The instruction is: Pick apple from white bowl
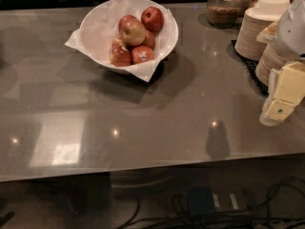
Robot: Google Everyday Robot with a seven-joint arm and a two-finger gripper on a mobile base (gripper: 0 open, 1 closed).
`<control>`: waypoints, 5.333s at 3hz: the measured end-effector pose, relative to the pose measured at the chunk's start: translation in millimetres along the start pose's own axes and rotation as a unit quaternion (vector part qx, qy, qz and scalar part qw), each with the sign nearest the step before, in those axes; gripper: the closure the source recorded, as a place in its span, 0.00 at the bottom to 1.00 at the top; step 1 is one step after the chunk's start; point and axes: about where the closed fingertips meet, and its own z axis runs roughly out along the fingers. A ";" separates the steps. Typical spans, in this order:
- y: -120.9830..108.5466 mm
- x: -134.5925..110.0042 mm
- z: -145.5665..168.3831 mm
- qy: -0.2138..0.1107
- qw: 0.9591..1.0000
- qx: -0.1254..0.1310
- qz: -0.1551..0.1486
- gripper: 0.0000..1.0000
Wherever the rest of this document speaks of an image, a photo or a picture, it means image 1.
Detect front stack of paper plates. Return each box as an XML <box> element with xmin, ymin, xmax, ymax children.
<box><xmin>255</xmin><ymin>43</ymin><xmax>287</xmax><ymax>86</ymax></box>

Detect rear stack of paper plates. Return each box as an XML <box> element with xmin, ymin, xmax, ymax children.
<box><xmin>234</xmin><ymin>8</ymin><xmax>277</xmax><ymax>61</ymax></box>

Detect white paper liner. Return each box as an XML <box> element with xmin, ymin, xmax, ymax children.
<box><xmin>64</xmin><ymin>0</ymin><xmax>176</xmax><ymax>83</ymax></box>

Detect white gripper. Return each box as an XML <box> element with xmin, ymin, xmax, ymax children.
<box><xmin>256</xmin><ymin>0</ymin><xmax>305</xmax><ymax>126</ymax></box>

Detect red apple with sticker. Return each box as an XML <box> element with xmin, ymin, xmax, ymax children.
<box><xmin>132</xmin><ymin>45</ymin><xmax>154</xmax><ymax>64</ymax></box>

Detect stack of paper plates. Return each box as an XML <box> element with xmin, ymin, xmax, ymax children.
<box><xmin>234</xmin><ymin>8</ymin><xmax>277</xmax><ymax>61</ymax></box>
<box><xmin>255</xmin><ymin>43</ymin><xmax>287</xmax><ymax>86</ymax></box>

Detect yellow-red apple centre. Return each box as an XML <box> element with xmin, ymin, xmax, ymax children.
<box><xmin>120</xmin><ymin>19</ymin><xmax>146</xmax><ymax>46</ymax></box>

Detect small red apple left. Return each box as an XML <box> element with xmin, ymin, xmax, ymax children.
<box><xmin>112</xmin><ymin>35</ymin><xmax>126</xmax><ymax>48</ymax></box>

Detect black power adapter box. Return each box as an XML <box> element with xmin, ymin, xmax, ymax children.
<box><xmin>187</xmin><ymin>187</ymin><xmax>215</xmax><ymax>216</ymax></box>

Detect black floor cables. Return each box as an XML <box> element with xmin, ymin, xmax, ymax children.
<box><xmin>115</xmin><ymin>175</ymin><xmax>305</xmax><ymax>229</ymax></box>

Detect white paper bowl stack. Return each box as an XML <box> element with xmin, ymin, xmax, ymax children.
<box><xmin>251</xmin><ymin>0</ymin><xmax>290</xmax><ymax>21</ymax></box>

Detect black rubber mat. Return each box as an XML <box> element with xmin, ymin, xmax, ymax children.
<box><xmin>235</xmin><ymin>52</ymin><xmax>268</xmax><ymax>96</ymax></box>

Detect glass jar with cereal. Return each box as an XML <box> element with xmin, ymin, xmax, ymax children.
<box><xmin>207</xmin><ymin>0</ymin><xmax>244</xmax><ymax>28</ymax></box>

